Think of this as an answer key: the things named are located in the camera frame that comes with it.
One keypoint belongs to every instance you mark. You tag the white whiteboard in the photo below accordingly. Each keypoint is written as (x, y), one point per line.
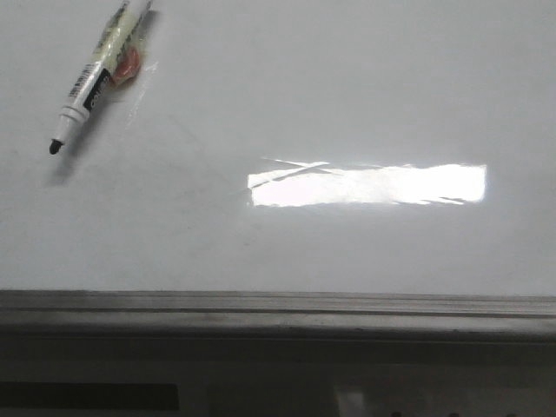
(366, 169)

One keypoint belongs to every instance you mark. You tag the white whiteboard marker pen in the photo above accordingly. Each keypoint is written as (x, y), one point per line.
(116, 58)

